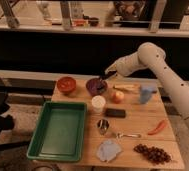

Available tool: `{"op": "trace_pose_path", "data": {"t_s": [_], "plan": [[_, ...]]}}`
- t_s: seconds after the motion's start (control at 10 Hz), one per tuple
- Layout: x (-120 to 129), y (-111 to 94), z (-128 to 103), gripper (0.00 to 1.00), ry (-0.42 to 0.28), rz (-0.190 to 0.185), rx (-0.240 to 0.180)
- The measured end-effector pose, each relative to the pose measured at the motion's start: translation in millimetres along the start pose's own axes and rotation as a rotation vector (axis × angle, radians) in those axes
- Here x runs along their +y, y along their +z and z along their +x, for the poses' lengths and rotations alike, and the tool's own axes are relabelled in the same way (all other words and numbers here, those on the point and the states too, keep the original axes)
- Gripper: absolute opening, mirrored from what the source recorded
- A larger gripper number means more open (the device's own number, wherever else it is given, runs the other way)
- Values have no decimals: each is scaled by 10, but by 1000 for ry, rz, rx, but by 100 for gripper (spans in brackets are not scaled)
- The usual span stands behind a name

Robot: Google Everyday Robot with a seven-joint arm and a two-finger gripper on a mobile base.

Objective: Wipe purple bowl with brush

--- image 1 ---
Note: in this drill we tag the green plastic tray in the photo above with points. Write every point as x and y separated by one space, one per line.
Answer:
59 132

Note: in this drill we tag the light blue cloth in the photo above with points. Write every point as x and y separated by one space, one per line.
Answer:
108 150

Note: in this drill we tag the red bowl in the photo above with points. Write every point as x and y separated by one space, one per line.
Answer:
66 85

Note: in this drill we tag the black sponge block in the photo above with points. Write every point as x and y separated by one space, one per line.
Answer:
118 113

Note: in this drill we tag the metal spoon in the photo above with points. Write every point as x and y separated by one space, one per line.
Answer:
120 135

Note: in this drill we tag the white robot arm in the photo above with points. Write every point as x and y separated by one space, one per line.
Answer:
151 56

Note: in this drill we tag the apple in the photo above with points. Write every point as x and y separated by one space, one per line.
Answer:
118 96

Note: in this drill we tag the metal measuring cup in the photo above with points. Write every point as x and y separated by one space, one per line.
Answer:
102 126

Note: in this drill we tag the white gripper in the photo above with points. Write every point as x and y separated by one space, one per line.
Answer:
126 65

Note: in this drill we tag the red chili pepper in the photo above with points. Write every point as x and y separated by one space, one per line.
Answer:
161 125

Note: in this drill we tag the blue plastic cup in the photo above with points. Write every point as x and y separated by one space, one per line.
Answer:
146 92

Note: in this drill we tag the dark brush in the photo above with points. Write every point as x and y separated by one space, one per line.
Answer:
108 75

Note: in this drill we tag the white cup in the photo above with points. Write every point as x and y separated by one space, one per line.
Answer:
98 103

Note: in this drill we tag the purple bowl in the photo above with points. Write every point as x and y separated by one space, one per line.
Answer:
96 87

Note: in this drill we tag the bunch of dark grapes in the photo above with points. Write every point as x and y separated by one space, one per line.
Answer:
153 154

